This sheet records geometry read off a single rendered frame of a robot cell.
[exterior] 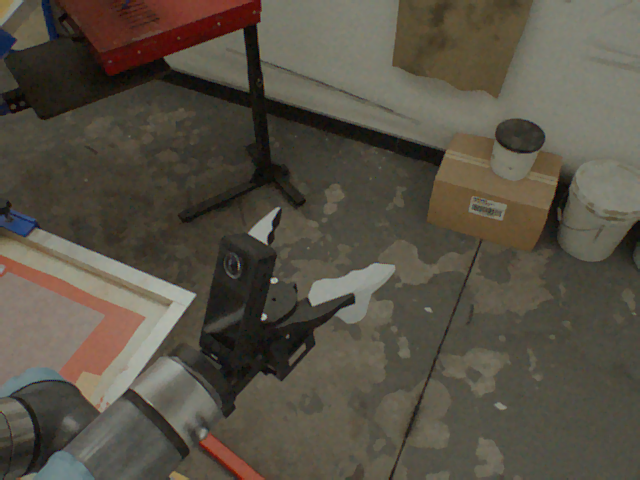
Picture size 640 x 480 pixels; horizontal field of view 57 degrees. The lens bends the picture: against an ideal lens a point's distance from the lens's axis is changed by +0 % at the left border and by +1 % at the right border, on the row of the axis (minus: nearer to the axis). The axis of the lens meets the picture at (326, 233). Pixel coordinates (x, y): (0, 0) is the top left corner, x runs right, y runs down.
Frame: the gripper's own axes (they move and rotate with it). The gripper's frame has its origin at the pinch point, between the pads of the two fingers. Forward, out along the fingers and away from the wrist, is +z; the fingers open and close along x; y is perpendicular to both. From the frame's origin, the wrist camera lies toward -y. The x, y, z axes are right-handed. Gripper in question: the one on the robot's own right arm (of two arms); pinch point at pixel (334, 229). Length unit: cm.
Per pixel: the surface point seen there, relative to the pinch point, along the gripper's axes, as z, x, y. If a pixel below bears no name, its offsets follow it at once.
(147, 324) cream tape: -1, -62, 64
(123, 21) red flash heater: 65, -143, 38
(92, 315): -8, -74, 63
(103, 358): -13, -63, 64
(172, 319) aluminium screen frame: 2, -56, 62
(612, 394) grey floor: 114, 25, 172
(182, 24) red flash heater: 76, -127, 40
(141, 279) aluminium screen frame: 5, -70, 60
